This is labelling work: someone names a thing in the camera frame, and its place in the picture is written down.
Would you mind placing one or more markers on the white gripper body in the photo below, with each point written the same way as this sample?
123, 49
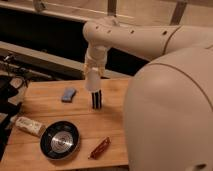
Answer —
92, 79

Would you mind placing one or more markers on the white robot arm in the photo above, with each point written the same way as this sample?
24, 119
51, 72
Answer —
168, 106

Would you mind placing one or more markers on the blue eraser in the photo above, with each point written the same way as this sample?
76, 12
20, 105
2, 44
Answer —
68, 94

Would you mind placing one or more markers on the wooden board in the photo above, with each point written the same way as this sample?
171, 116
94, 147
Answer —
42, 102

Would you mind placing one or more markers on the red snack bar wrapper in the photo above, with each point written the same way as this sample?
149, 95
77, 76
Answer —
100, 149

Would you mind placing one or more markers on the black pan with handle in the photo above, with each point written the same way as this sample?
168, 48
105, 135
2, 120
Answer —
57, 141

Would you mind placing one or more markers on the metal frame rail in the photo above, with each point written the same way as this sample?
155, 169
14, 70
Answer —
43, 60

